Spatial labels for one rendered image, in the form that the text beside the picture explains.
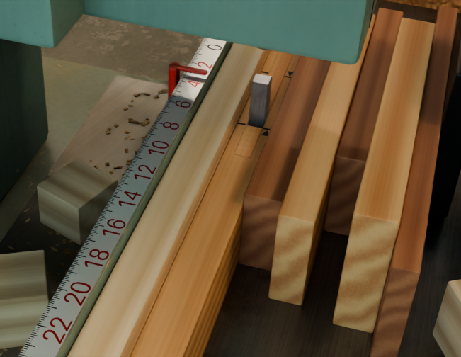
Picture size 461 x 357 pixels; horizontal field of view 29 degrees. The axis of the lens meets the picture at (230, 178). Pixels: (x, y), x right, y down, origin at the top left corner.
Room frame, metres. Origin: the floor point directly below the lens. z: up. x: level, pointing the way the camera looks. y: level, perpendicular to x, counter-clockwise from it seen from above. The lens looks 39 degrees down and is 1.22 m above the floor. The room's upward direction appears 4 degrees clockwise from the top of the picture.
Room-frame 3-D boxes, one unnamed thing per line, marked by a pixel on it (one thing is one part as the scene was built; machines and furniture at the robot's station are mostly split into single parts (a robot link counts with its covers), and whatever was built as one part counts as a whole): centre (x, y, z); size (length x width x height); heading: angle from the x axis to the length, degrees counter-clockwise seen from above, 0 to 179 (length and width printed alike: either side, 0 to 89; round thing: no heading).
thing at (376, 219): (0.37, -0.08, 0.94); 0.18 x 0.02 x 0.07; 168
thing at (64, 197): (0.45, 0.10, 0.82); 0.04 x 0.04 x 0.03; 57
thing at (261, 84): (0.39, -0.01, 0.94); 0.01 x 0.01 x 0.05; 78
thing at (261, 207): (0.41, -0.04, 0.92); 0.19 x 0.02 x 0.05; 168
